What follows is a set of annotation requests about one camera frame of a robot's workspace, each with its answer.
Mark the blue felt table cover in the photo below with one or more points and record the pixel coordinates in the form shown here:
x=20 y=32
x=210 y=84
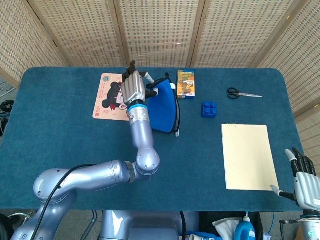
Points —
x=62 y=137

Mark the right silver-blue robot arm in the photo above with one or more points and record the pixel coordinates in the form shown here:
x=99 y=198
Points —
x=311 y=227

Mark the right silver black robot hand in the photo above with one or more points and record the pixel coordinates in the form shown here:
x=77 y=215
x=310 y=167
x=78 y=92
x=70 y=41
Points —
x=308 y=192

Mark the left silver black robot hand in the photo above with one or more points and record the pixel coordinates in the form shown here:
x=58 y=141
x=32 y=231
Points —
x=133 y=87

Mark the woven bamboo folding screen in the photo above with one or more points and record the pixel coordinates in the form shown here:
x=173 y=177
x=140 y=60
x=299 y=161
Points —
x=160 y=30

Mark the yellow orange card box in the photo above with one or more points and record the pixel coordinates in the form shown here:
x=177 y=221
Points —
x=187 y=85

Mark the silver-blue robot torso base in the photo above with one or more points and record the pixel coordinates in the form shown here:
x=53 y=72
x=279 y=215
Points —
x=140 y=225

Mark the blue plastic item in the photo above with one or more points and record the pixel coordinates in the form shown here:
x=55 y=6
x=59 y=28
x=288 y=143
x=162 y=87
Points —
x=202 y=236

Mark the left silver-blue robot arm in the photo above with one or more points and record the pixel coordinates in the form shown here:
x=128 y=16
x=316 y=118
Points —
x=142 y=135

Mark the blue bottle white cap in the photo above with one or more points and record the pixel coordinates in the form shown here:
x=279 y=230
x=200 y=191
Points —
x=245 y=231

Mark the white crumpled cloth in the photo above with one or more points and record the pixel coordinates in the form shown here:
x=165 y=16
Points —
x=226 y=226

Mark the pink cartoon girl mouse pad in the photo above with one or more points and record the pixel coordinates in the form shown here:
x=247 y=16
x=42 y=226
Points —
x=105 y=100

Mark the blue building block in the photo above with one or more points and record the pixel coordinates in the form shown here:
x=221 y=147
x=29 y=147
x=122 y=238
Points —
x=209 y=110

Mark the grey and blue cloth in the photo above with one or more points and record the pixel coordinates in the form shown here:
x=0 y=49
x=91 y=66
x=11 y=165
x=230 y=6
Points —
x=162 y=107

